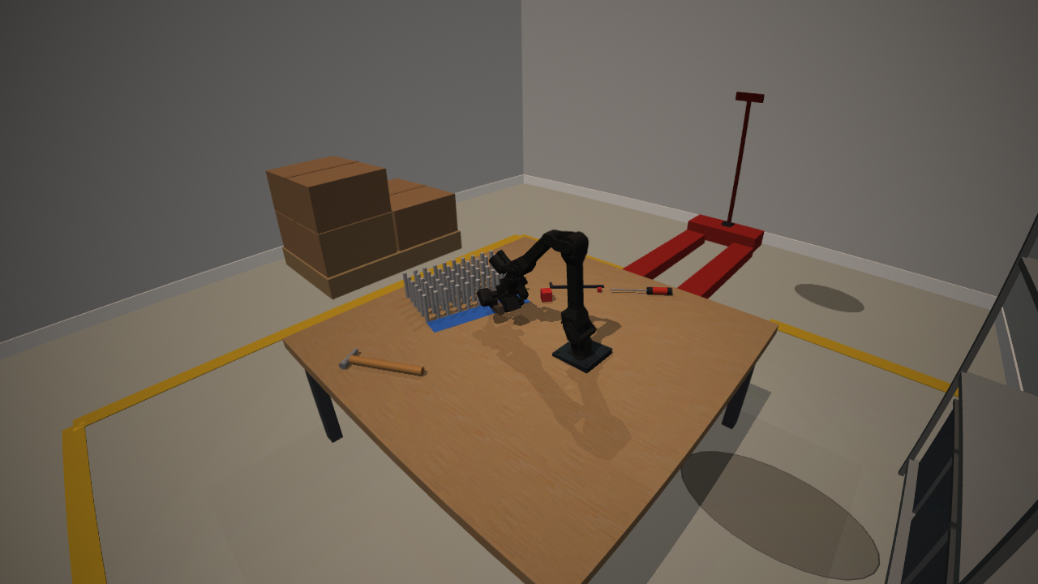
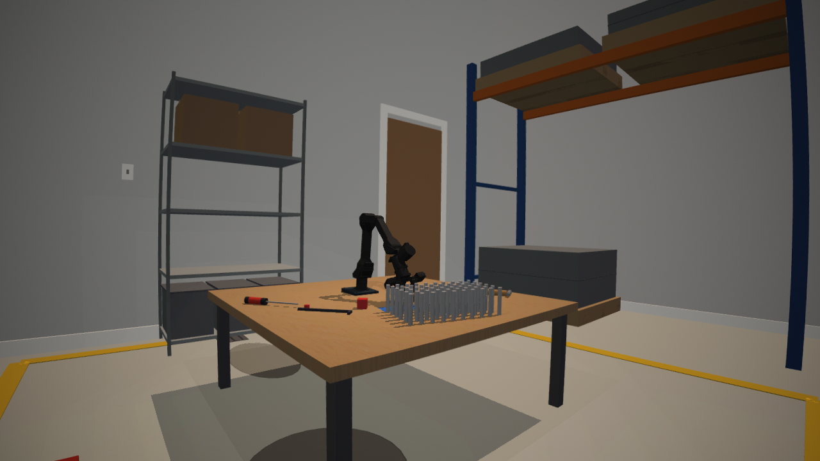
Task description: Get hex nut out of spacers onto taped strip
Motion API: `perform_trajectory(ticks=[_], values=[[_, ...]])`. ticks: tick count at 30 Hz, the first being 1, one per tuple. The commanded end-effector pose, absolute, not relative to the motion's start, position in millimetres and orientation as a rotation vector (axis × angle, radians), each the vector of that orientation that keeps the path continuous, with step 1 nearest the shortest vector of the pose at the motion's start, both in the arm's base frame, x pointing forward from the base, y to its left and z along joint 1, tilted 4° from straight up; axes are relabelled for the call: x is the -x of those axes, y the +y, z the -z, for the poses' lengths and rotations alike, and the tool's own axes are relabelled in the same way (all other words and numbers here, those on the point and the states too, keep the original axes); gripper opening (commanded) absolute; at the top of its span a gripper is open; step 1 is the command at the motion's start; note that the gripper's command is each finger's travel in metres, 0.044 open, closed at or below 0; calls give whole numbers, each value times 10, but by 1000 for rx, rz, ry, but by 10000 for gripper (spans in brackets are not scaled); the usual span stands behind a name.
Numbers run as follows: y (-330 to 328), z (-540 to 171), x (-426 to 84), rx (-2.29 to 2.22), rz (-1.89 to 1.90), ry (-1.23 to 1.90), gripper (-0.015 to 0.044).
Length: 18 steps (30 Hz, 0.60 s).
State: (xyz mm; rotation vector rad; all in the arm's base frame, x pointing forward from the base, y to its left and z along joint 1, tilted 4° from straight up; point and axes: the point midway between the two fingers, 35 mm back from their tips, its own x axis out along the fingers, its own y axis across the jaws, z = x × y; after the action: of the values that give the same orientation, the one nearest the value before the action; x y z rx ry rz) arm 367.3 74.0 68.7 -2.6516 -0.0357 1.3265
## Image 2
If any red-handled screwdriver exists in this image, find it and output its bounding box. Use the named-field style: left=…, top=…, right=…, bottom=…
left=244, top=296, right=298, bottom=305

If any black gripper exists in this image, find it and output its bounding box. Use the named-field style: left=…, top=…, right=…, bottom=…
left=384, top=263, right=426, bottom=293

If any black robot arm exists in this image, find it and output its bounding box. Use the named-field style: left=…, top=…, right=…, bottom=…
left=352, top=213, right=416, bottom=291

